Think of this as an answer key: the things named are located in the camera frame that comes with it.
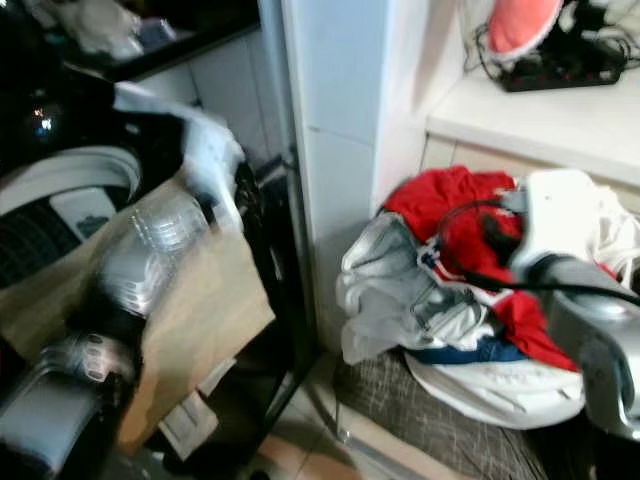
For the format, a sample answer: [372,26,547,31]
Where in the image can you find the blue jeans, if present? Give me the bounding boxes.
[405,338,531,366]

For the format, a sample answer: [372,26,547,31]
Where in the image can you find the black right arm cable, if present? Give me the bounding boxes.
[438,200,640,301]

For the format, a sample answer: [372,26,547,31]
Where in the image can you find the pink round object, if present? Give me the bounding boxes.
[488,0,566,59]

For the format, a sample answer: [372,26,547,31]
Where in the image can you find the black washing machine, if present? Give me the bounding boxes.
[0,40,306,480]

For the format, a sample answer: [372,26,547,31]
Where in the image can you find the pale crumpled cloth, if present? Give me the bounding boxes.
[40,0,151,59]

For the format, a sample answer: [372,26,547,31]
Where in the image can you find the large white garment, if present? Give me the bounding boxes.
[405,350,586,431]

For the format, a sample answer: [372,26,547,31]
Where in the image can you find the grey washer door rim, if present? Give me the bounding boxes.
[0,145,143,216]

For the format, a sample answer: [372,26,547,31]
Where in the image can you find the white shelf board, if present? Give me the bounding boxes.
[425,75,640,186]

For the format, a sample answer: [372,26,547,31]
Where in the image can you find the white grey jacket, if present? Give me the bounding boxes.
[338,212,511,366]

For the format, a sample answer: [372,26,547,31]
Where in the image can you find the white charger cables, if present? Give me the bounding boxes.
[572,0,640,61]

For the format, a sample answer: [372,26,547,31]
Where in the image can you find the brown cardboard sheet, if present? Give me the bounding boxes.
[0,165,276,456]

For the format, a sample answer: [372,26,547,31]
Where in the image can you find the black power strip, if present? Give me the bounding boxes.
[500,45,626,93]

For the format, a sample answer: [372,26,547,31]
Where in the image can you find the grey fabric laundry basket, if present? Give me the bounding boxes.
[325,350,601,480]

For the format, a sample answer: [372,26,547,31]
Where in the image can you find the small crumpled white garment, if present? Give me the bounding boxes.
[590,185,640,291]

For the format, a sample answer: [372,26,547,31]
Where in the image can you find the white paper label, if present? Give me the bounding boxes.
[158,392,219,461]

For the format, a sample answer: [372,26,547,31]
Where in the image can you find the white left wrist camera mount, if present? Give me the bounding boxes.
[185,112,246,236]

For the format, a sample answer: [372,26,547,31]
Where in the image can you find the red garment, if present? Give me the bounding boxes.
[382,165,621,371]

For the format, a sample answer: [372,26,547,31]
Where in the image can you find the black countertop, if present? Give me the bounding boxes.
[60,0,261,81]

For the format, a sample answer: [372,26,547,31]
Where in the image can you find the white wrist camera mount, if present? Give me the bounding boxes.
[185,112,246,236]
[505,168,611,286]

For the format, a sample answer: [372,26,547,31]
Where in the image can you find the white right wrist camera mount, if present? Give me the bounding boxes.
[505,168,611,286]

